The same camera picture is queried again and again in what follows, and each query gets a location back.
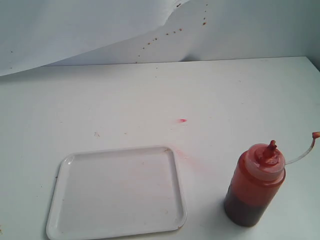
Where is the white rectangular plastic tray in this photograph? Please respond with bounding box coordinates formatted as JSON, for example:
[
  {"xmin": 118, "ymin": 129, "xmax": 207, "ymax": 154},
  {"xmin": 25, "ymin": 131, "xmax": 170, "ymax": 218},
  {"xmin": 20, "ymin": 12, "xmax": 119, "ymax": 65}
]
[{"xmin": 46, "ymin": 145, "xmax": 187, "ymax": 240}]

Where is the white paper backdrop sheet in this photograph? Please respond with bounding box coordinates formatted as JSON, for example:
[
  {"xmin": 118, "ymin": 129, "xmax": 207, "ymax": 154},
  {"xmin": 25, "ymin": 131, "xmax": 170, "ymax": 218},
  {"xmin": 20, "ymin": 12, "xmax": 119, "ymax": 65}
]
[{"xmin": 0, "ymin": 0, "xmax": 184, "ymax": 76}]

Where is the red ketchup squeeze bottle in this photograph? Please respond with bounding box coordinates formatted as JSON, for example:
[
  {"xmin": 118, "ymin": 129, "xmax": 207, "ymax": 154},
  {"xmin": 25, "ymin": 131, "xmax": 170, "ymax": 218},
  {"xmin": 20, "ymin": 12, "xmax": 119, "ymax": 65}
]
[{"xmin": 223, "ymin": 132, "xmax": 320, "ymax": 227}]

